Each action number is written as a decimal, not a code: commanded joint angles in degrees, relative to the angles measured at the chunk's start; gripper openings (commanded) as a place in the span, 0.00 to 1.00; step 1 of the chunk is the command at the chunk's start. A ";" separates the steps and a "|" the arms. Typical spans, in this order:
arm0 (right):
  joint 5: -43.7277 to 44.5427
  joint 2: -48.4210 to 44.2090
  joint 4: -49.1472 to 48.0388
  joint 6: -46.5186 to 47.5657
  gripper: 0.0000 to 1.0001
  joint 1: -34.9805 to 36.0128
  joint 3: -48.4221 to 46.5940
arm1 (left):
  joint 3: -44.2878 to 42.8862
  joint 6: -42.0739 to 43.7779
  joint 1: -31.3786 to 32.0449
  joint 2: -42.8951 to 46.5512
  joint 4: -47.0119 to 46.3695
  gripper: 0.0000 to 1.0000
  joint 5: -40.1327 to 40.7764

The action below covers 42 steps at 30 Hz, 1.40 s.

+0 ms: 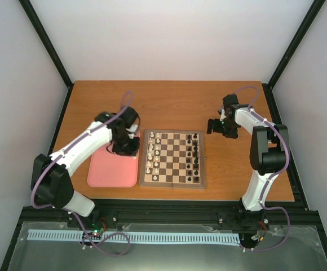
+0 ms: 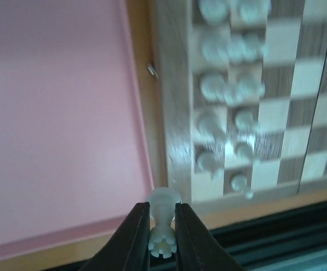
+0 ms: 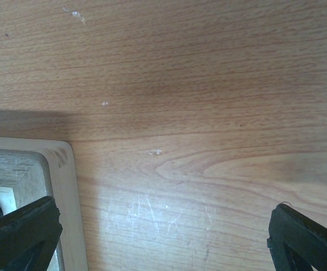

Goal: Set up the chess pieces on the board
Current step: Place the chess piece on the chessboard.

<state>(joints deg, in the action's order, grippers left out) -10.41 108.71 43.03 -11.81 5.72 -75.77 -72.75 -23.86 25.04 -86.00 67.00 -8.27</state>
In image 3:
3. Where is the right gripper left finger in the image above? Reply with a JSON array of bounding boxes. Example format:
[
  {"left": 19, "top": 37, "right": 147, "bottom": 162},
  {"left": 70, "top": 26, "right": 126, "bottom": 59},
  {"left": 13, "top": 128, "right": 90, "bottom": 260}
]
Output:
[{"left": 0, "top": 196, "right": 63, "bottom": 270}]

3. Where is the wooden chess board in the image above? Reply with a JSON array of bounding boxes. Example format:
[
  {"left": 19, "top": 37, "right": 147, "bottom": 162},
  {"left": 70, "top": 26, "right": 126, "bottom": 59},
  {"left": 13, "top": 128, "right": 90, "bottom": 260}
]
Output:
[{"left": 0, "top": 137, "right": 88, "bottom": 270}]

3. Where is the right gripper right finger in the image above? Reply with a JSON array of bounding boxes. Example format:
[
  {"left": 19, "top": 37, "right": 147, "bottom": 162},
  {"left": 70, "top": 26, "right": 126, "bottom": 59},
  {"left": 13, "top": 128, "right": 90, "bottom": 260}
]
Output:
[{"left": 267, "top": 203, "right": 327, "bottom": 270}]

